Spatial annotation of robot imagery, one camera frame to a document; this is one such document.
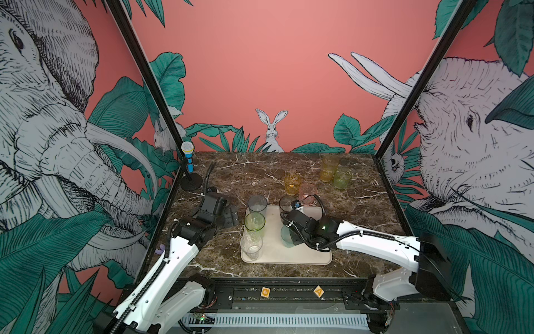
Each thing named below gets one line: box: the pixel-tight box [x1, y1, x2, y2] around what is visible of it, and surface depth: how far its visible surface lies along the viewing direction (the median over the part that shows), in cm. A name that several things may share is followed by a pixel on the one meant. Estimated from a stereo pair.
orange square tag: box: [260, 286, 271, 299], surface depth 76 cm
